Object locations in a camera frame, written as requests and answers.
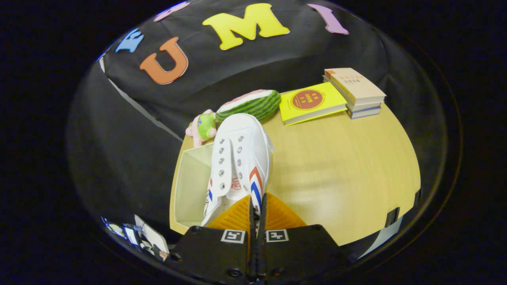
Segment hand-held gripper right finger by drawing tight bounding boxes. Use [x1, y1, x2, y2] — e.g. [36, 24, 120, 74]
[259, 193, 349, 282]

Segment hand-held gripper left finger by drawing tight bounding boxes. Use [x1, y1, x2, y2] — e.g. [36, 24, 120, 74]
[170, 194, 254, 283]

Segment pale green storage box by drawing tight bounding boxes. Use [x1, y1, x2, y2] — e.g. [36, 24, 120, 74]
[170, 142, 216, 235]

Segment white striped canvas shoe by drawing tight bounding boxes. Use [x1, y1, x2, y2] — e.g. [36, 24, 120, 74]
[200, 113, 274, 228]

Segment white card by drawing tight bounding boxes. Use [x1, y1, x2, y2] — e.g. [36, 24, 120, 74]
[134, 215, 170, 254]

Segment blue white small objects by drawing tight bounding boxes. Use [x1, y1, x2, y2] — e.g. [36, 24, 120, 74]
[101, 216, 139, 246]

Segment green pink plush toy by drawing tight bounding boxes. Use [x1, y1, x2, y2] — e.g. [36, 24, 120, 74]
[185, 109, 217, 148]

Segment black backdrop cloth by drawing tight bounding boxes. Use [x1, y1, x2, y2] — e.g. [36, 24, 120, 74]
[67, 0, 448, 246]

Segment yellow book red circle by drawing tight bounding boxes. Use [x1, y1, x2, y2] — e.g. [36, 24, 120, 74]
[279, 82, 348, 126]

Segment grey blue book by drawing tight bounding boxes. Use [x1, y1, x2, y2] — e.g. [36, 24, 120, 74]
[347, 108, 381, 120]

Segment watermelon slice plush toy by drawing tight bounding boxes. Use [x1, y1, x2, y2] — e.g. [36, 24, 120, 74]
[215, 89, 282, 122]

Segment white paperback book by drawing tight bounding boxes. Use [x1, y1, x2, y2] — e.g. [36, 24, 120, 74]
[344, 101, 383, 112]

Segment beige paperback book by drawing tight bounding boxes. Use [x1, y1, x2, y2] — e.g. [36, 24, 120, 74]
[324, 68, 387, 105]

